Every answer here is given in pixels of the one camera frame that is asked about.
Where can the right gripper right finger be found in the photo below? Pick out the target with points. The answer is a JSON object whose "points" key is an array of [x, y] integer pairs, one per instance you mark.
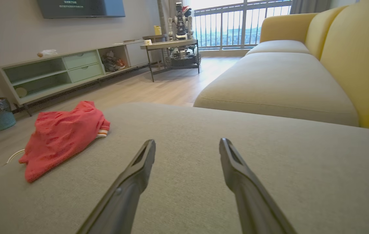
{"points": [[256, 204]]}

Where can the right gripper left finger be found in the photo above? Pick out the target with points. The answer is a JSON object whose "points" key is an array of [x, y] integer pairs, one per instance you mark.
{"points": [[122, 201]]}

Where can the red basketball jersey white sleeves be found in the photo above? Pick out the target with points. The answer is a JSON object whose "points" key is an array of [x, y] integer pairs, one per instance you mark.
{"points": [[61, 136]]}

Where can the grey couch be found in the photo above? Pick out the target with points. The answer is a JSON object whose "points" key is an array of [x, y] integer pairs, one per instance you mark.
{"points": [[204, 169]]}

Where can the long beige sofa seat cushion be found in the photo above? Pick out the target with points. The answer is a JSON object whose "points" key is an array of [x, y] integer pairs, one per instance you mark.
{"points": [[275, 84]]}

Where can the cluttered items in cabinet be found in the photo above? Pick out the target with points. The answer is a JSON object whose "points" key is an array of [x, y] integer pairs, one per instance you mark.
{"points": [[113, 61]]}

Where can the pale low TV cabinet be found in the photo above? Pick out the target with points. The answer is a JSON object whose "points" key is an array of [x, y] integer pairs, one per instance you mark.
{"points": [[80, 65]]}

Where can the round beige disc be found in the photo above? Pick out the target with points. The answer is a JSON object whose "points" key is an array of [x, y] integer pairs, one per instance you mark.
{"points": [[21, 92]]}

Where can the short beige sofa seat cushion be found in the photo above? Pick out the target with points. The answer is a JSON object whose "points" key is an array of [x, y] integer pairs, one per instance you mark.
{"points": [[278, 47]]}

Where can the small white cup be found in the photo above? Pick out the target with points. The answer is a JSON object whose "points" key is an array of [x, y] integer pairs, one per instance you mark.
{"points": [[147, 42]]}

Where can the dark wooden side table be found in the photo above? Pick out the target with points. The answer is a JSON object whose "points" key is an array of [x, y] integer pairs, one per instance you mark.
{"points": [[154, 38]]}

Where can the clear plastic bag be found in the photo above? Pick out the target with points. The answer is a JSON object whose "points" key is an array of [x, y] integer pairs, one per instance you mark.
{"points": [[48, 52]]}

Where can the yellow pitcher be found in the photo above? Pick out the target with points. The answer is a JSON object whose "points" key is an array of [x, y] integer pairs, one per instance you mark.
{"points": [[157, 30]]}

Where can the large yellow sofa back cushion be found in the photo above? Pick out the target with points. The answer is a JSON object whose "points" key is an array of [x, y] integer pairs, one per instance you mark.
{"points": [[363, 58]]}

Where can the narrow yellow sofa back cushion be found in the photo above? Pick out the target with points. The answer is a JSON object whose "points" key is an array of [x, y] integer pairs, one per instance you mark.
{"points": [[322, 29]]}

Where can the white grey wheeled robot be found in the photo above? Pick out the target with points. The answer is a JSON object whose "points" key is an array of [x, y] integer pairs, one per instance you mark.
{"points": [[181, 22]]}

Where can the grey balcony railing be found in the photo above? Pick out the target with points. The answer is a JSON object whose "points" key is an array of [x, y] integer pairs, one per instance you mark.
{"points": [[223, 11]]}

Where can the wall mounted television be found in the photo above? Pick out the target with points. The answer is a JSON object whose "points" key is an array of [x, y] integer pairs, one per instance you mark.
{"points": [[80, 8]]}

